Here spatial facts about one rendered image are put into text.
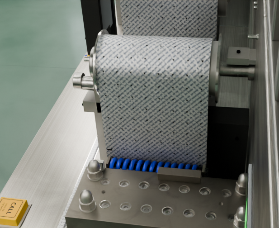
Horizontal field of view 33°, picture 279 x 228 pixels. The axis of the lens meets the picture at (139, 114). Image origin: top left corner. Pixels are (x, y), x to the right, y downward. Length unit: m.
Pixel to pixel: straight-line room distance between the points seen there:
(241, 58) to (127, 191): 0.37
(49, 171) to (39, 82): 2.27
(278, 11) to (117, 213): 0.54
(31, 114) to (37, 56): 0.83
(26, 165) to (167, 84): 0.55
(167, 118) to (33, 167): 0.48
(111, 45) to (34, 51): 3.03
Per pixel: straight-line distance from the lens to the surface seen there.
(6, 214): 1.22
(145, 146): 1.10
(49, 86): 3.50
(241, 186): 1.03
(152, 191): 1.05
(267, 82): 0.62
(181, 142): 1.07
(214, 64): 0.97
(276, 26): 0.68
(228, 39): 1.95
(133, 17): 1.20
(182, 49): 0.98
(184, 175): 1.06
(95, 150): 1.38
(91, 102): 1.15
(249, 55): 1.00
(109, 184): 1.07
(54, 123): 1.51
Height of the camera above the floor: 1.76
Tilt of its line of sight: 35 degrees down
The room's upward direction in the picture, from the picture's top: 4 degrees counter-clockwise
